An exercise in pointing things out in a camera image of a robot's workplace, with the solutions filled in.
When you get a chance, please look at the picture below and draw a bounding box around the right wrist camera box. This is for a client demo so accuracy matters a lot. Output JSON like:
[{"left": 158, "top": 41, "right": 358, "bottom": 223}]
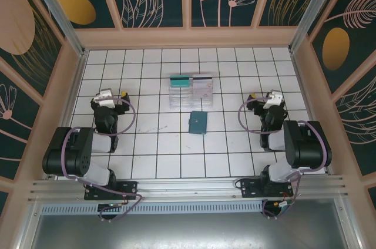
[{"left": 263, "top": 90, "right": 283, "bottom": 110}]

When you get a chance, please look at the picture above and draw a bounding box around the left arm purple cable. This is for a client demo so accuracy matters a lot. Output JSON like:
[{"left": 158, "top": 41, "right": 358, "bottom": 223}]
[{"left": 62, "top": 97, "right": 144, "bottom": 222}]

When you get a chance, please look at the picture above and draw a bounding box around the clear acrylic card stand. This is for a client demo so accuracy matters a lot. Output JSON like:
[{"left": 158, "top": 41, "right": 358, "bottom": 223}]
[{"left": 169, "top": 73, "right": 214, "bottom": 111}]

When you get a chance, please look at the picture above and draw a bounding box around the aluminium table edge rail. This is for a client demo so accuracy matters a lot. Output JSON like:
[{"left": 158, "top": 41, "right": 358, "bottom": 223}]
[{"left": 43, "top": 50, "right": 89, "bottom": 181}]

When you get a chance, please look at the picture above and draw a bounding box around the white card with black stripe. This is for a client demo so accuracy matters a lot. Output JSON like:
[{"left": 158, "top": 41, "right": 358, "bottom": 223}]
[{"left": 192, "top": 75, "right": 213, "bottom": 85}]

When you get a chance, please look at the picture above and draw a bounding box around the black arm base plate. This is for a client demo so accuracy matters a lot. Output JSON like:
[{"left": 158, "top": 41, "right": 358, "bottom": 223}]
[
  {"left": 84, "top": 180, "right": 138, "bottom": 201},
  {"left": 240, "top": 178, "right": 294, "bottom": 200}
]

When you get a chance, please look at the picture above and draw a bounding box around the teal leather card holder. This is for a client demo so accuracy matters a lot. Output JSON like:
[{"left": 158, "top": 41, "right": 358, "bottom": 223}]
[{"left": 187, "top": 110, "right": 208, "bottom": 136}]

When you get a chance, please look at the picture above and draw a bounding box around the aluminium mounting rail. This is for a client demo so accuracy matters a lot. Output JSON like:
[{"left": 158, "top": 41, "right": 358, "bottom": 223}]
[{"left": 28, "top": 174, "right": 349, "bottom": 203}]

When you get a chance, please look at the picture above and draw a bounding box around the aluminium corner post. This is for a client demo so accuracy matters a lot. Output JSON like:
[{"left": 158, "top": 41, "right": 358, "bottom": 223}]
[
  {"left": 25, "top": 0, "right": 89, "bottom": 58},
  {"left": 289, "top": 0, "right": 352, "bottom": 53}
]

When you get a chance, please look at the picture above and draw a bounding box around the yellow connector wire bundle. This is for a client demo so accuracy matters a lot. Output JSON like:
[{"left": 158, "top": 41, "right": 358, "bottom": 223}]
[{"left": 271, "top": 198, "right": 295, "bottom": 213}]

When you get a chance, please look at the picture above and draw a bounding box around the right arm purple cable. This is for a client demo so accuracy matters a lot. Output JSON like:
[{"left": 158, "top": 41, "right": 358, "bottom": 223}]
[{"left": 237, "top": 96, "right": 329, "bottom": 220}]

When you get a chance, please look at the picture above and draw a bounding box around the slotted grey cable duct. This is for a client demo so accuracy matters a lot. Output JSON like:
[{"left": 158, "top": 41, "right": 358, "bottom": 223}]
[{"left": 39, "top": 200, "right": 264, "bottom": 215}]

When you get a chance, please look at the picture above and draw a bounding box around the grey metal sheet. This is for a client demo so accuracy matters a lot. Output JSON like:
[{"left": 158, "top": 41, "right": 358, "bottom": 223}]
[{"left": 17, "top": 213, "right": 359, "bottom": 249}]

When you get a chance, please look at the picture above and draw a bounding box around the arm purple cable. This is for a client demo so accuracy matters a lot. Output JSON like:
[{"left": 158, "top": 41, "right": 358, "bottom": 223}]
[
  {"left": 62, "top": 97, "right": 144, "bottom": 222},
  {"left": 237, "top": 96, "right": 329, "bottom": 220}
]

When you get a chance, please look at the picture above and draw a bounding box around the pink floral card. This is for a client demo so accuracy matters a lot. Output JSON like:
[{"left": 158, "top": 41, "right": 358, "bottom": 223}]
[{"left": 193, "top": 83, "right": 213, "bottom": 99}]

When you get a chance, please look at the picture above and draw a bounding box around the teal card with black stripe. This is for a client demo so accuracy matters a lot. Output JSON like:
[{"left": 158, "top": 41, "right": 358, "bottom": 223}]
[{"left": 170, "top": 75, "right": 193, "bottom": 89}]

